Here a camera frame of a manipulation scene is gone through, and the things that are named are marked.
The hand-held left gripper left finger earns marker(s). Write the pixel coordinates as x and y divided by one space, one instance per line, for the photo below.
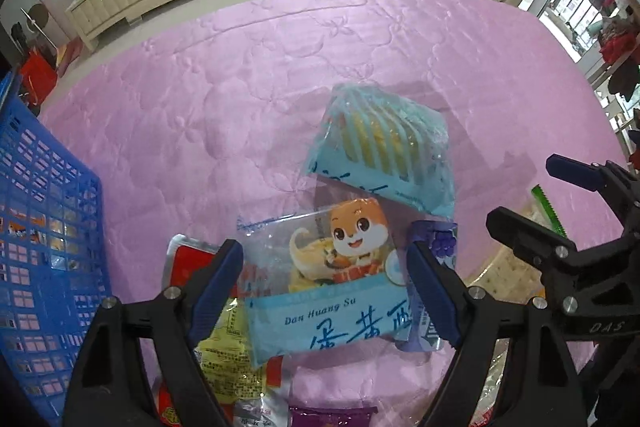
215 294

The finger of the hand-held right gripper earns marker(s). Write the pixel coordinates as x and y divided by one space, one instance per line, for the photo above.
567 169
522 232

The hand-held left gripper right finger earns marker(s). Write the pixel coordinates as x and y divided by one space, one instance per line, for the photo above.
431 302

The green-edged cracker packet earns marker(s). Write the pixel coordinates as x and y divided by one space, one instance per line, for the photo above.
505 272

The light blue cartoon pastry packet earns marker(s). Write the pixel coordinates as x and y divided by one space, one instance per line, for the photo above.
325 322

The blue plastic basket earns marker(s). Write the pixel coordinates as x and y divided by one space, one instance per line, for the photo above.
50 187

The red clear-edged snack packet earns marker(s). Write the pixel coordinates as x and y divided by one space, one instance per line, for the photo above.
187 262

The purple grape snack packet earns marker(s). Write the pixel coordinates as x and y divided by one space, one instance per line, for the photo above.
442 242

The yellow snack packet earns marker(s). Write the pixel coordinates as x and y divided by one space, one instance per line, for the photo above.
230 357

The clothes drying rack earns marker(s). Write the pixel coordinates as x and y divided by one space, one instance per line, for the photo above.
620 42

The dark purple snack packet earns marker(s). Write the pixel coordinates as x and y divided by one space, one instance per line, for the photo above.
330 417

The light blue cake tray packet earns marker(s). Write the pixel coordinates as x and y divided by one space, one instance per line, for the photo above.
380 132

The pink quilted cloth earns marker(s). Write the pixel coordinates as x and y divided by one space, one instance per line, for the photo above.
200 107

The red paper bag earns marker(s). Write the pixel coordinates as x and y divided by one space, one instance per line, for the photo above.
37 74

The round brown wall disc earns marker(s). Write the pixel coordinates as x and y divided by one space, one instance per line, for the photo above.
37 14

